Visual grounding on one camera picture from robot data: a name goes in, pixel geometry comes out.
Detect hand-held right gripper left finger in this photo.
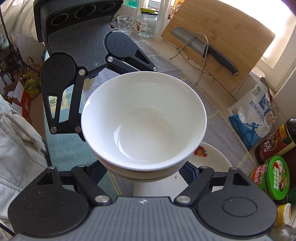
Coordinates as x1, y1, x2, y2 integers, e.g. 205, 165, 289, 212
35, 161, 113, 207

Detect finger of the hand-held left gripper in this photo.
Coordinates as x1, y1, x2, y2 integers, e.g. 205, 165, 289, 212
107, 40, 158, 75
42, 69, 87, 142

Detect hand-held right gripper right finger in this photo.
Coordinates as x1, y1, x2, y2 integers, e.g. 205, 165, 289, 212
174, 162, 253, 207

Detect white fruit-print plate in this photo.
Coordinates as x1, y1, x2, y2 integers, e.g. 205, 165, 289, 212
133, 142, 233, 197

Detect person's left forearm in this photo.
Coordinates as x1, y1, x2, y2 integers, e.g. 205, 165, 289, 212
13, 0, 45, 43

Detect grey teal checked dish mat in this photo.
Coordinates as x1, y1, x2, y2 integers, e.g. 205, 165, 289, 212
43, 35, 255, 202

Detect glass jar yellow-black lid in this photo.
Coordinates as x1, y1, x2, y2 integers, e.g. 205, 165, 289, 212
136, 7, 159, 38

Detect clear plastic cup stack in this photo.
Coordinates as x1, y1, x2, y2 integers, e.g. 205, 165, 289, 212
154, 0, 173, 43

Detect clear drinking glass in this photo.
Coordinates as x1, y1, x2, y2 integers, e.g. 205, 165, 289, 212
117, 16, 134, 36

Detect yellow plastic bag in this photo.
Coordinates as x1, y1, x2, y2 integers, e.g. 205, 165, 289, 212
23, 73, 42, 98

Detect cardboard box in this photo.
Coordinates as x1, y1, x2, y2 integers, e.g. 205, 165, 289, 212
6, 80, 33, 121

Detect person's light jacket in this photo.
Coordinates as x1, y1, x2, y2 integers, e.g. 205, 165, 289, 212
0, 95, 52, 232

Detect white blue salt bag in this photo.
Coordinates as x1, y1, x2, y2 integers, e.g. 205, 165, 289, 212
228, 77, 274, 151

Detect green sauce tub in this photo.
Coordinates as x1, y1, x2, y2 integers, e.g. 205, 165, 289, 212
249, 156, 290, 201

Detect bamboo cutting board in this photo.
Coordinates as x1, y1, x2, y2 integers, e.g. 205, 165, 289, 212
161, 0, 276, 93

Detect dark vinegar bottle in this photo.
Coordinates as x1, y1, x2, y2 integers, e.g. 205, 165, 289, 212
255, 118, 296, 165

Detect metal binder clip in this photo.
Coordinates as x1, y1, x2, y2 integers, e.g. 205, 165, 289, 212
266, 108, 279, 127

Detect yellow-lid spice jar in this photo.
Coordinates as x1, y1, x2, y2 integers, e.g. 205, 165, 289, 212
276, 203, 292, 226

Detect grey glass bottle red cap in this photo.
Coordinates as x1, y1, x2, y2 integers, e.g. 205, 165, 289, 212
272, 225, 296, 241

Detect metal wire rack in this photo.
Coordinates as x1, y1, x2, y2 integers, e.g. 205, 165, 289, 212
170, 32, 215, 85

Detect black-handled kitchen knife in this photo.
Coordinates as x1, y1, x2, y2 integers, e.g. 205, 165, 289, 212
171, 27, 239, 76

